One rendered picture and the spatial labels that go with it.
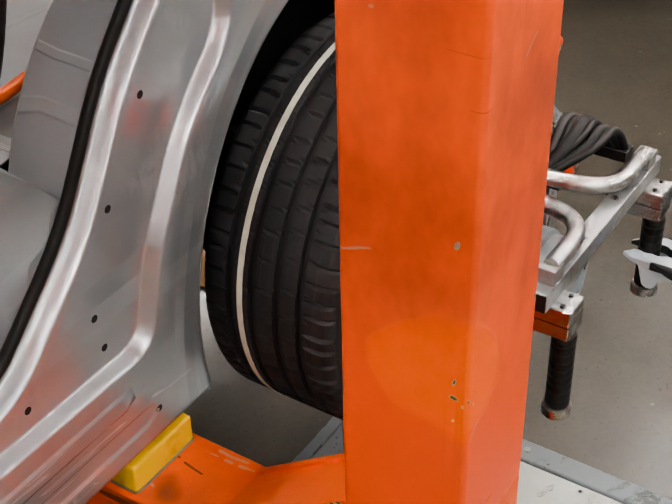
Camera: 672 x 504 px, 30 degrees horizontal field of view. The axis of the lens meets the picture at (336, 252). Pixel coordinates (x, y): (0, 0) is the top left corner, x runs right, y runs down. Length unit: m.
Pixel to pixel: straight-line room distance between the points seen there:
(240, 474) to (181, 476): 0.09
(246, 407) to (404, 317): 1.70
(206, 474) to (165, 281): 0.32
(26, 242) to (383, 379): 0.63
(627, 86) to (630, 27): 0.45
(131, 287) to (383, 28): 0.69
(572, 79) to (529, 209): 3.06
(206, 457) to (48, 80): 0.60
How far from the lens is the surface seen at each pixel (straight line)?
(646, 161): 1.96
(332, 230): 1.74
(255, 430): 2.92
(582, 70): 4.40
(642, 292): 2.10
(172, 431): 1.87
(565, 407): 1.85
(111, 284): 1.66
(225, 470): 1.88
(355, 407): 1.42
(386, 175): 1.21
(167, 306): 1.73
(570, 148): 1.96
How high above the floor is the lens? 2.01
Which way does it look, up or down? 36 degrees down
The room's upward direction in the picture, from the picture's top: 1 degrees counter-clockwise
